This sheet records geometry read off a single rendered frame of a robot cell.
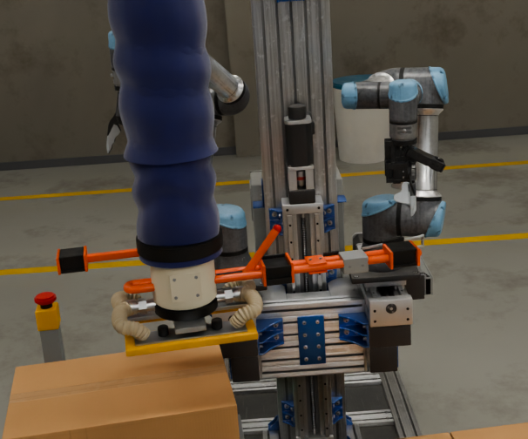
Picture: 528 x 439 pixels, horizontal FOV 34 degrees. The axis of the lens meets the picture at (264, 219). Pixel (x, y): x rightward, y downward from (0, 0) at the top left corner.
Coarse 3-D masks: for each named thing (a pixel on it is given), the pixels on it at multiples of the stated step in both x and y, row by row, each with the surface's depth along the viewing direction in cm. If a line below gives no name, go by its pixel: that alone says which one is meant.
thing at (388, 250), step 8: (408, 240) 244; (384, 248) 242; (392, 248) 239; (400, 248) 239; (408, 248) 238; (416, 248) 238; (392, 256) 237; (400, 256) 239; (408, 256) 239; (416, 256) 239; (392, 264) 238; (400, 264) 239; (408, 264) 239; (416, 264) 240
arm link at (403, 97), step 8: (400, 80) 232; (408, 80) 231; (392, 88) 230; (400, 88) 228; (408, 88) 228; (416, 88) 230; (392, 96) 230; (400, 96) 229; (408, 96) 229; (416, 96) 231; (392, 104) 231; (400, 104) 229; (408, 104) 229; (416, 104) 231; (392, 112) 232; (400, 112) 230; (408, 112) 230; (416, 112) 232; (392, 120) 232; (400, 120) 231; (408, 120) 231; (416, 120) 233
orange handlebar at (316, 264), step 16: (96, 256) 253; (112, 256) 254; (128, 256) 255; (320, 256) 240; (336, 256) 240; (368, 256) 241; (384, 256) 238; (224, 272) 236; (256, 272) 233; (304, 272) 235; (320, 272) 236; (128, 288) 229; (144, 288) 229
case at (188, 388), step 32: (160, 352) 260; (192, 352) 259; (32, 384) 246; (64, 384) 245; (96, 384) 244; (128, 384) 243; (160, 384) 242; (192, 384) 240; (224, 384) 239; (32, 416) 230; (64, 416) 229; (96, 416) 228; (128, 416) 227; (160, 416) 226; (192, 416) 228; (224, 416) 229
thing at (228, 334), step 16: (128, 336) 228; (160, 336) 225; (176, 336) 225; (192, 336) 225; (208, 336) 225; (224, 336) 225; (240, 336) 225; (256, 336) 226; (128, 352) 221; (144, 352) 222
